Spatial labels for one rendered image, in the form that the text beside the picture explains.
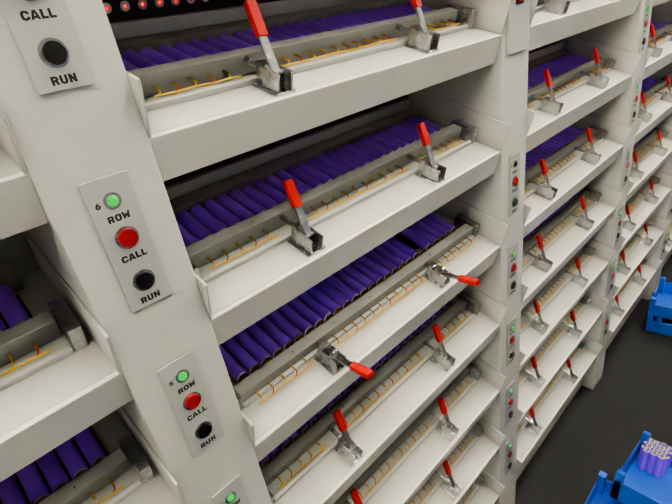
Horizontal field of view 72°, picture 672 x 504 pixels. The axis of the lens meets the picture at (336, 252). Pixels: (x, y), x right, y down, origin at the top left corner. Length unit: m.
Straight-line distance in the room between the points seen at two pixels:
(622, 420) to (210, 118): 1.75
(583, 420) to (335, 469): 1.27
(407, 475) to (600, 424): 1.04
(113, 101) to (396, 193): 0.42
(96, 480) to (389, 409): 0.48
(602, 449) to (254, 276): 1.51
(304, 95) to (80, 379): 0.35
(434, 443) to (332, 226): 0.60
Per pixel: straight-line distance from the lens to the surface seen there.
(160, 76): 0.52
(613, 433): 1.92
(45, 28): 0.42
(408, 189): 0.72
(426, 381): 0.92
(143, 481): 0.62
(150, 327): 0.47
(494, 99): 0.88
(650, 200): 2.18
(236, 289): 0.53
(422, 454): 1.05
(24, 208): 0.42
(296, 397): 0.66
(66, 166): 0.42
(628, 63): 1.53
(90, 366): 0.50
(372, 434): 0.84
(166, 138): 0.44
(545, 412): 1.68
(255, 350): 0.68
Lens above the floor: 1.38
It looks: 27 degrees down
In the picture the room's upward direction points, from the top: 10 degrees counter-clockwise
